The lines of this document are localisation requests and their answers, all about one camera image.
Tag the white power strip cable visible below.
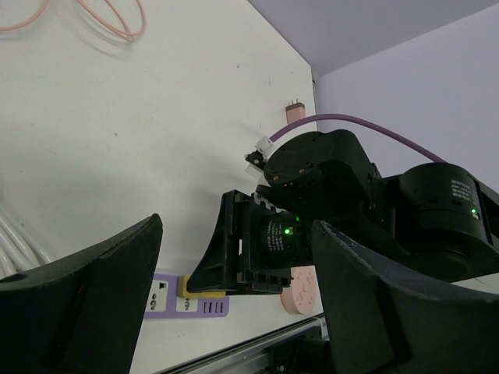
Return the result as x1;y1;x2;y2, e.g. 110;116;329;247
0;202;50;280

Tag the brown pink plug adapter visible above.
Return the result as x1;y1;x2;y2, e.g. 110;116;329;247
285;99;306;125

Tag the purple power strip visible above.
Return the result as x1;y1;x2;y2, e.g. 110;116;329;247
144;273;230;319

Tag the round pink power socket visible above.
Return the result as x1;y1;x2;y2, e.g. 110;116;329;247
280;266;317;315

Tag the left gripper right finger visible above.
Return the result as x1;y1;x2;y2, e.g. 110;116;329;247
310;221;498;373

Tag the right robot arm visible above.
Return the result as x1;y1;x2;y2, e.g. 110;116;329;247
186;129;498;295

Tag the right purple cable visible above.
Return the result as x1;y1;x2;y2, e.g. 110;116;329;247
271;113;448;164

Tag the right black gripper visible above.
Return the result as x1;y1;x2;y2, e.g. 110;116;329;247
186;190;312;295

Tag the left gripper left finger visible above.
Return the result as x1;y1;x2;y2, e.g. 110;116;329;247
1;213;163;373

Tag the aluminium front rail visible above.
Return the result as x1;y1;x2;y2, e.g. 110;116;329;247
158;313;327;373

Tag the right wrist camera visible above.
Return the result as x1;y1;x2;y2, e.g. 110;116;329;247
244;136;276;179

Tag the yellow plug adapter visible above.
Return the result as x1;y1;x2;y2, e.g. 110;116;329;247
176;273;227;299

